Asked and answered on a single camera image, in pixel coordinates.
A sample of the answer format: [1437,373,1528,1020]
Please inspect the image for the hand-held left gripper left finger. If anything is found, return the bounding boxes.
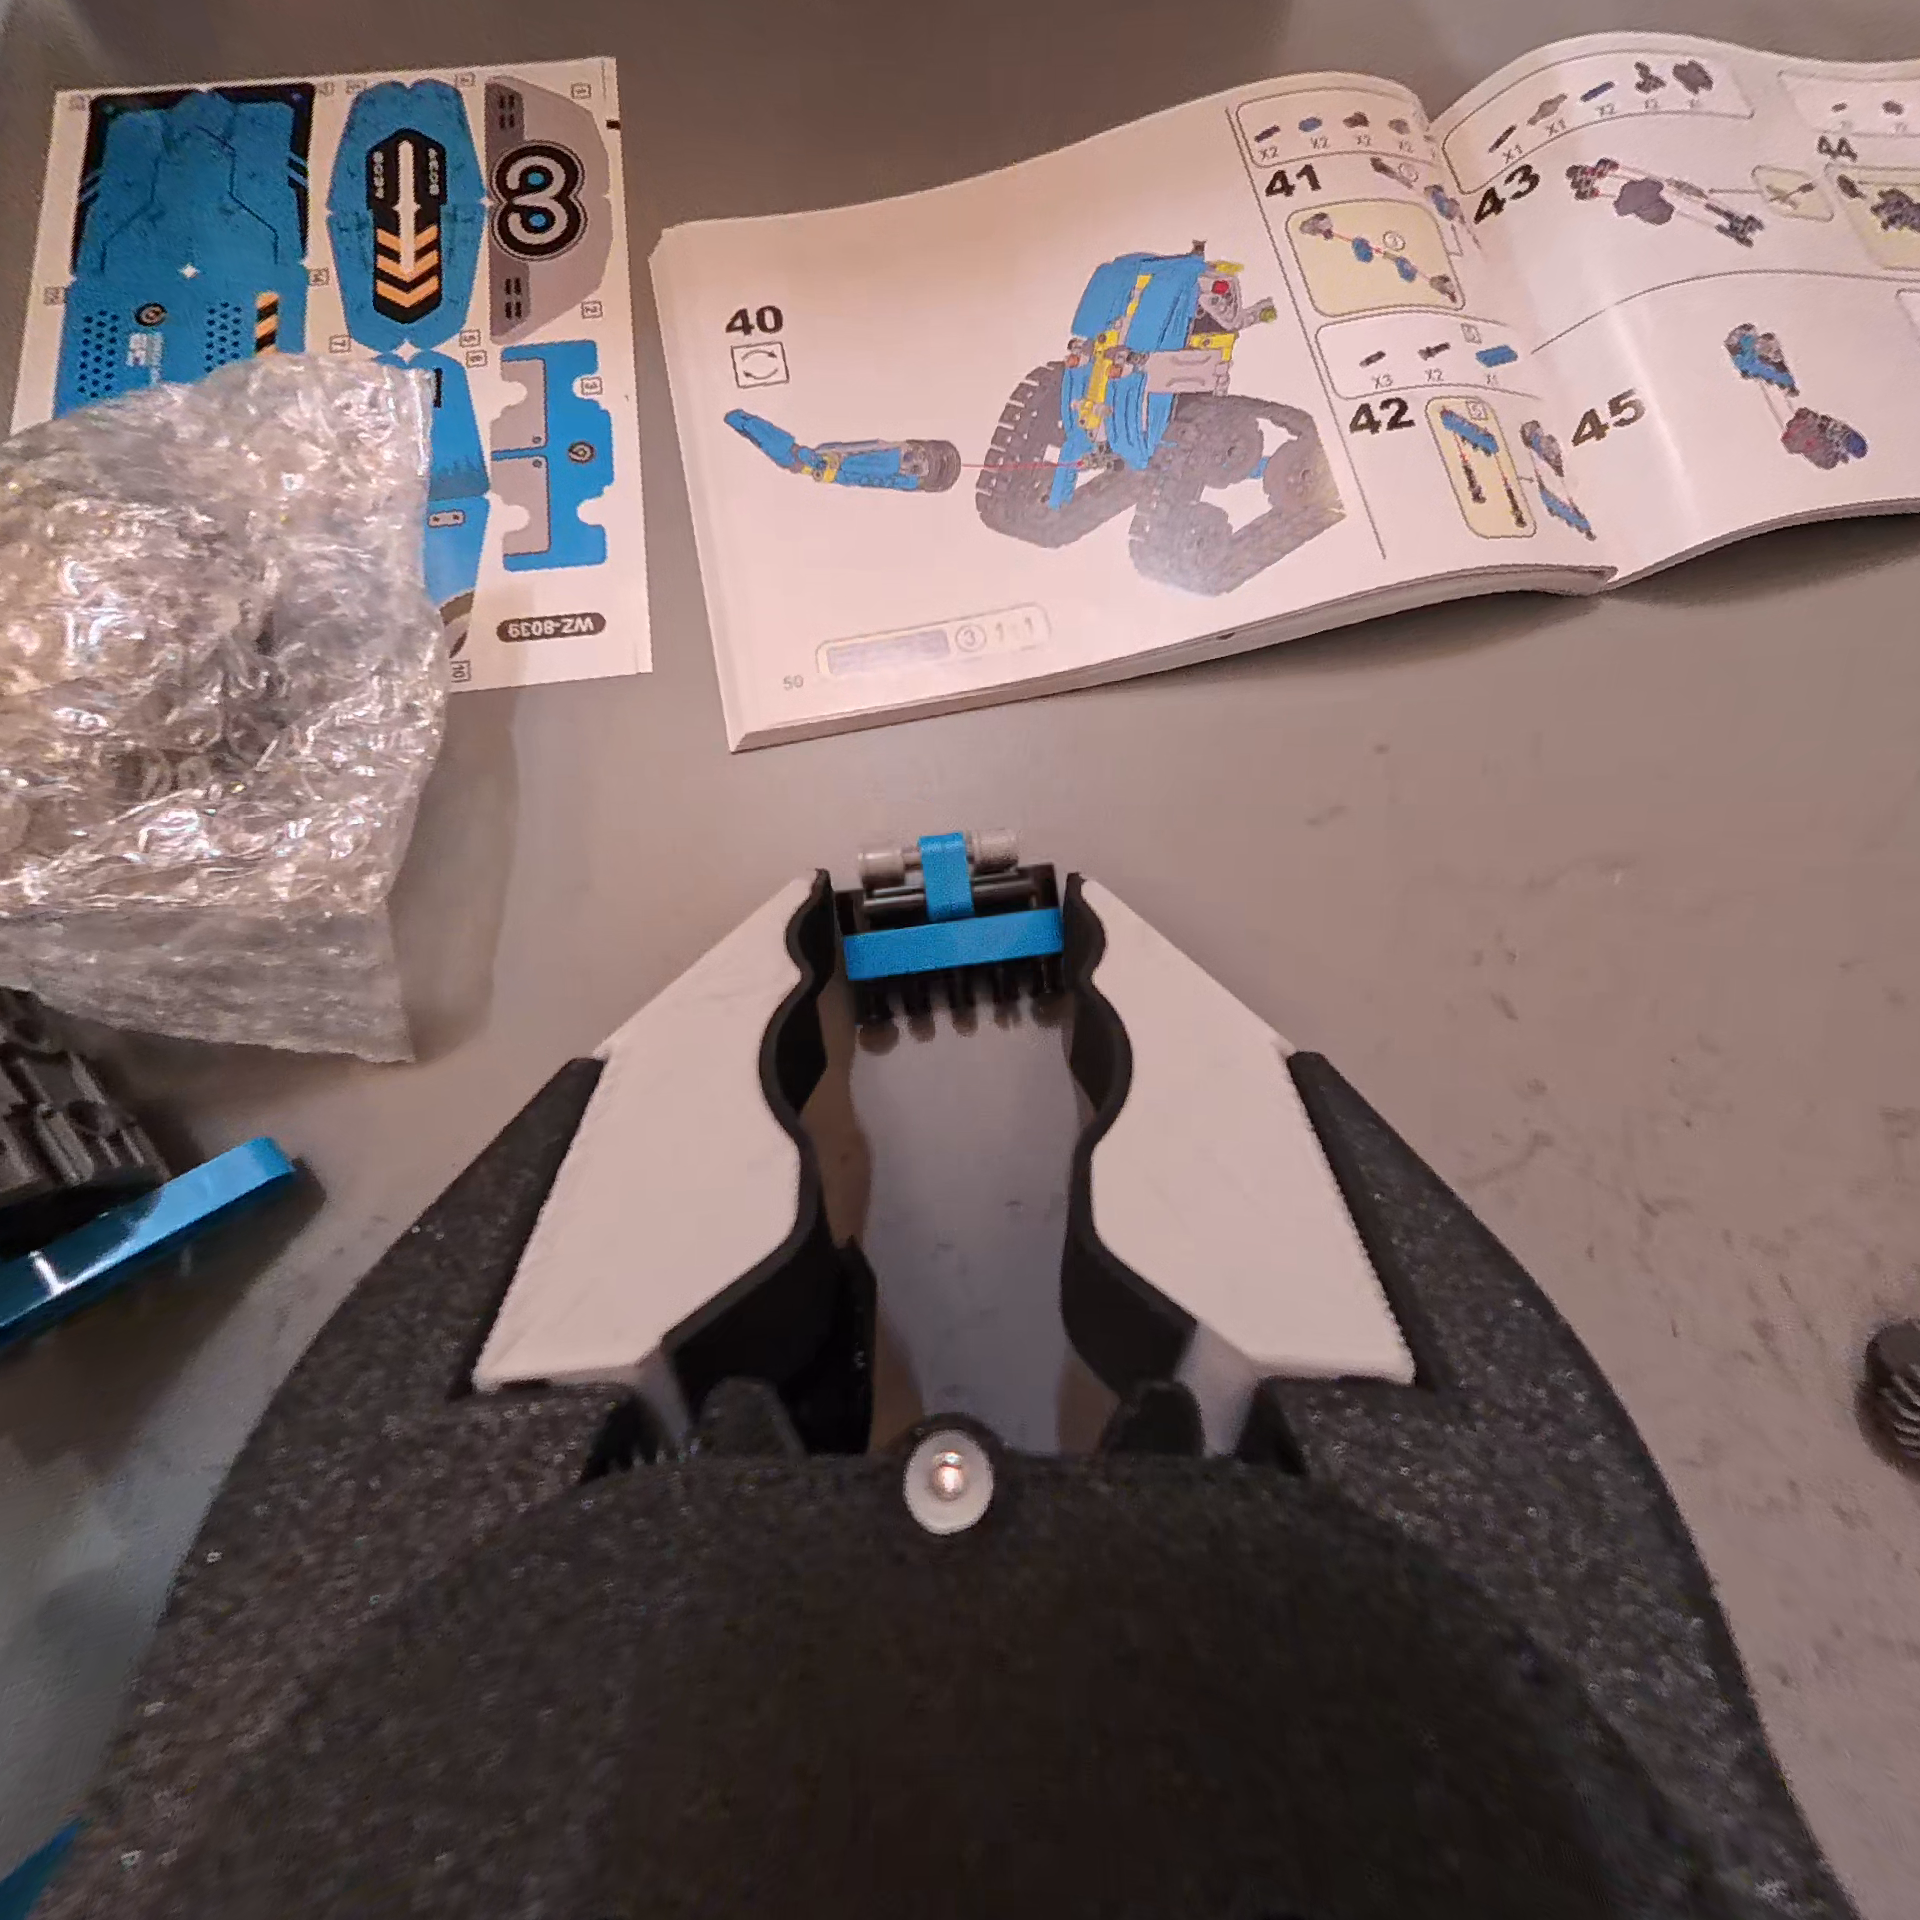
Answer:
[468,867,876,1457]

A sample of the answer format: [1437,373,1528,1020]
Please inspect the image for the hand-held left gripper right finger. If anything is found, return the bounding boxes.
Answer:
[1057,874,1419,1457]

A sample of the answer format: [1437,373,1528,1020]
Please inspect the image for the blue black brick assembly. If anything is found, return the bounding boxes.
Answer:
[832,826,1071,1044]

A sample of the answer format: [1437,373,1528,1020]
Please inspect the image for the grey desk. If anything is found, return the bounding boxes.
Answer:
[0,0,1920,1920]

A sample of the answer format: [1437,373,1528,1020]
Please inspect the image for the blue tracked toy robot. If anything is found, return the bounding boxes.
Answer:
[0,987,314,1361]

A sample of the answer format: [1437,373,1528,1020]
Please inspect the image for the bubble wrap bag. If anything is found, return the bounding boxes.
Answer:
[0,356,456,1065]

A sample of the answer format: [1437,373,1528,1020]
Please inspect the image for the grey ribbed brick part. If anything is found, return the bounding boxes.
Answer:
[1863,1329,1920,1470]

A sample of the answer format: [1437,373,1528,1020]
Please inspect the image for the open instruction booklet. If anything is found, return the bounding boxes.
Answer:
[648,0,1920,754]

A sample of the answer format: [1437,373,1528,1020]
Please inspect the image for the blue sticker sheet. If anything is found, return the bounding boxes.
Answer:
[8,58,657,695]

